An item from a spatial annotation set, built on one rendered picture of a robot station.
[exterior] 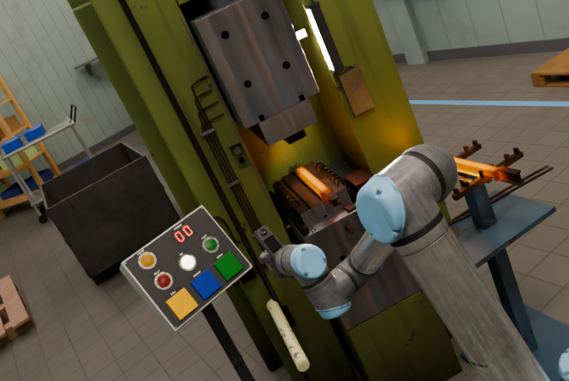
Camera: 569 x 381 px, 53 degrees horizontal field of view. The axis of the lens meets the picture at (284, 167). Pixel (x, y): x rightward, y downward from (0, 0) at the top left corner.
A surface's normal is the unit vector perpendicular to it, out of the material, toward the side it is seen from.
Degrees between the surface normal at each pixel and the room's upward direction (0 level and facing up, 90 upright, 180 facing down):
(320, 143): 90
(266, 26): 90
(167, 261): 60
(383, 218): 83
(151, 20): 90
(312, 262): 69
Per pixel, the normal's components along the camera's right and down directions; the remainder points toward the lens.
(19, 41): 0.49, 0.11
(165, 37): 0.25, 0.25
